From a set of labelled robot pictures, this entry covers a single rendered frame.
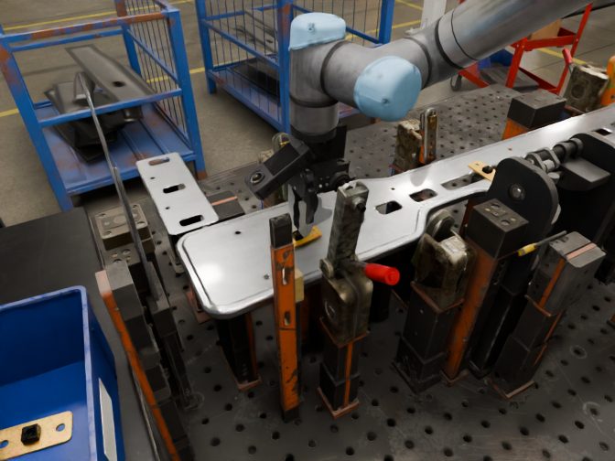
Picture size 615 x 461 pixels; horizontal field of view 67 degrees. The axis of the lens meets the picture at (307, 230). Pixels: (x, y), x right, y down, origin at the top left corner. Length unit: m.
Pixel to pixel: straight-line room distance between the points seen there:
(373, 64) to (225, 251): 0.42
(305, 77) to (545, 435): 0.79
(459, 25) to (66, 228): 0.71
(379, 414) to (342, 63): 0.66
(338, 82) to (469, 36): 0.17
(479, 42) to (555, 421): 0.73
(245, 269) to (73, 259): 0.28
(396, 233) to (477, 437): 0.41
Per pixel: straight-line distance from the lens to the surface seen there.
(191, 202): 0.96
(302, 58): 0.66
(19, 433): 0.67
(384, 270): 0.59
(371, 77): 0.58
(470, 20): 0.64
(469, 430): 1.01
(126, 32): 3.64
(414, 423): 0.99
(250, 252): 0.82
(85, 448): 0.63
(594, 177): 0.85
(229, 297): 0.75
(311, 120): 0.68
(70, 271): 0.83
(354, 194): 0.59
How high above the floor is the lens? 1.56
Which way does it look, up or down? 40 degrees down
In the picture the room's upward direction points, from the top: straight up
